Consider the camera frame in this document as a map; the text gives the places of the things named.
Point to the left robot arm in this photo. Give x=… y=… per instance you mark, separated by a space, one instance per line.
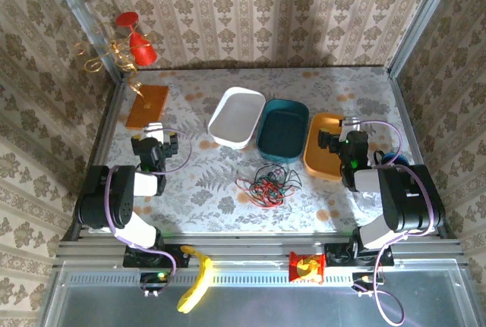
x=110 y=205

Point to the white plastic tray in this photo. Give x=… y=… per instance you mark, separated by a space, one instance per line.
x=235 y=114

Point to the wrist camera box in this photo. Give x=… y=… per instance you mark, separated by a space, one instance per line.
x=155 y=131
x=349 y=124

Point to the orange rectangular board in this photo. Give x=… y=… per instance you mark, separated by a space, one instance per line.
x=150 y=112

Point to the blue cup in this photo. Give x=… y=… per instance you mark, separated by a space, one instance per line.
x=391 y=158

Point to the floral table cover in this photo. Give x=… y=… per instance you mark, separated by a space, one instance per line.
x=266 y=221

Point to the yellow banana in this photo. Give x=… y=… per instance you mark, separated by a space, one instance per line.
x=201 y=277

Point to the teal plastic tray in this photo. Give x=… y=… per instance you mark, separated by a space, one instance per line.
x=283 y=133

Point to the aluminium table frame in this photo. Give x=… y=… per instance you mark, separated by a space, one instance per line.
x=247 y=247

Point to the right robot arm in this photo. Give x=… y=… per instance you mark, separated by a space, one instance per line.
x=410 y=198

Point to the red plastic goblet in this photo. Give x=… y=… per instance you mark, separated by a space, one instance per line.
x=142 y=50

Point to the aluminium frame post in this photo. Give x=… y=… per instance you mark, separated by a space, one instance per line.
x=75 y=0
x=431 y=0

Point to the red snack packet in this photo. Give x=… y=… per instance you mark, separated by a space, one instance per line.
x=296 y=266

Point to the grey metal panel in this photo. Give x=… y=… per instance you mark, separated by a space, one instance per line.
x=266 y=304

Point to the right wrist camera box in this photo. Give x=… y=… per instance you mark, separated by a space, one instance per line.
x=349 y=124

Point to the orange plastic tray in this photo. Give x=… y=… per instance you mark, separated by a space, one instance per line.
x=317 y=160

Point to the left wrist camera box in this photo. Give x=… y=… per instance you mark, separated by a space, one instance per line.
x=155 y=131

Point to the small black circuit box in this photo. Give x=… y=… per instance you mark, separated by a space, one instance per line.
x=366 y=283
x=153 y=283

